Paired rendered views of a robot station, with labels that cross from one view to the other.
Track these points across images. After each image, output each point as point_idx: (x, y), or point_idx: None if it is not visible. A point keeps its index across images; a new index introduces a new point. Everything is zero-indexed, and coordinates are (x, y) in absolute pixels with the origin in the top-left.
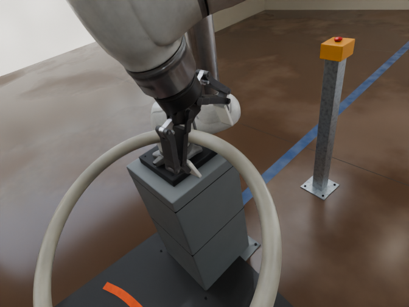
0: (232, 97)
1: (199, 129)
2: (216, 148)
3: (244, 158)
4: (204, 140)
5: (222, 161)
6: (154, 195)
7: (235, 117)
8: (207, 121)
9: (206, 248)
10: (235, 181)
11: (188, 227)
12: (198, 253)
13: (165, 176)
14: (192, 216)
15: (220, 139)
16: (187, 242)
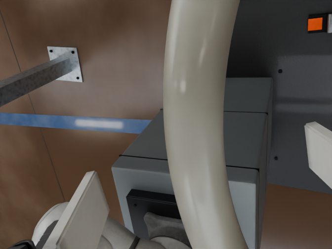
0: (36, 241)
1: (125, 243)
2: (218, 143)
3: (184, 8)
4: (220, 206)
5: (138, 173)
6: (258, 217)
7: (62, 209)
8: (104, 244)
9: (242, 107)
10: (145, 139)
11: (251, 141)
12: (258, 110)
13: None
14: (235, 147)
15: (178, 155)
16: (264, 129)
